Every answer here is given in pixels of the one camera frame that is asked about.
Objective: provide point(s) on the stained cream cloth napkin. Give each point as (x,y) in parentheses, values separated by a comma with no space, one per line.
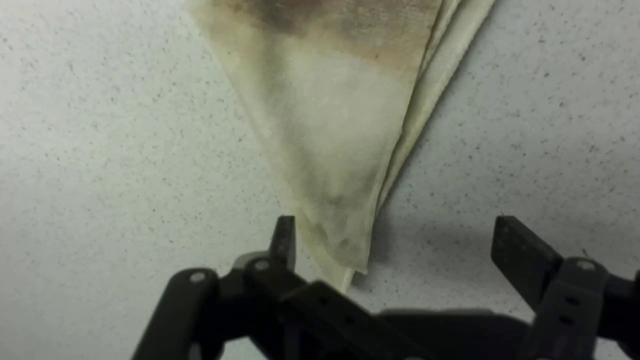
(339,95)

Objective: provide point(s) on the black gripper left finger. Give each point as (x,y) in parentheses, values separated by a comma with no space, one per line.
(259,300)

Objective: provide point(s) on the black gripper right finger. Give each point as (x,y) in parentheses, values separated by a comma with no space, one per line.
(574,300)

